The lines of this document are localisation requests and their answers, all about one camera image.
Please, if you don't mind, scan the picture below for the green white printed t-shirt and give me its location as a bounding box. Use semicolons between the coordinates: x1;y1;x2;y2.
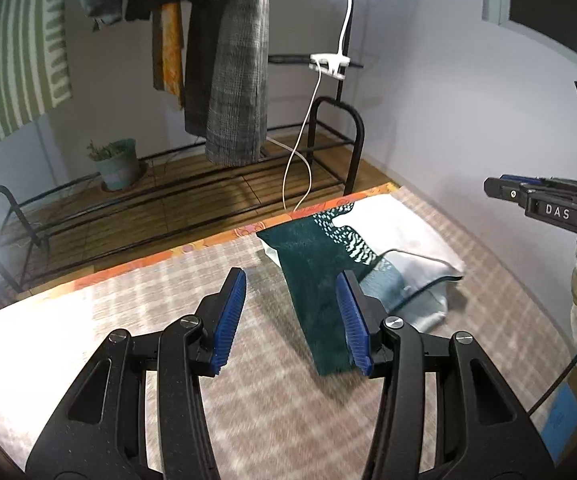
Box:
257;195;465;376

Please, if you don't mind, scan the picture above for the black metal clothes rack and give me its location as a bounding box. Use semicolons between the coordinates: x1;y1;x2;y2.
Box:
0;0;365;294

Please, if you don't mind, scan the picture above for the plaid bed blanket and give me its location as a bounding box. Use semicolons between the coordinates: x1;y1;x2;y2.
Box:
0;188;571;479

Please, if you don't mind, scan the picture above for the potted plant in teal pot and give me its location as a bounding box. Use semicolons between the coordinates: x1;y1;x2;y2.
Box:
87;139;141;192

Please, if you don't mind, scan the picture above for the grey plaid coat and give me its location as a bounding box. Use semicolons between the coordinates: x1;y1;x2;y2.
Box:
184;0;269;167

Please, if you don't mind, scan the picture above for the orange hanging scarf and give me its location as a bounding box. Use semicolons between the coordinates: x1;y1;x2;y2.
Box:
152;2;185;110

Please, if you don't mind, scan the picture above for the white clip lamp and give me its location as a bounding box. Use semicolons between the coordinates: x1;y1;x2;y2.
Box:
309;0;354;81

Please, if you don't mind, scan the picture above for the green striped hanging cloth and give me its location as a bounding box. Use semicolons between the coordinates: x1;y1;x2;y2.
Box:
0;0;72;142

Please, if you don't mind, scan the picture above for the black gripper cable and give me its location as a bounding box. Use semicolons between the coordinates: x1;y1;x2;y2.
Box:
527;328;577;417

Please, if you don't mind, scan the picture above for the white lamp cable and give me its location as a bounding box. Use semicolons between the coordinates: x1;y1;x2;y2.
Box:
266;69;325;214

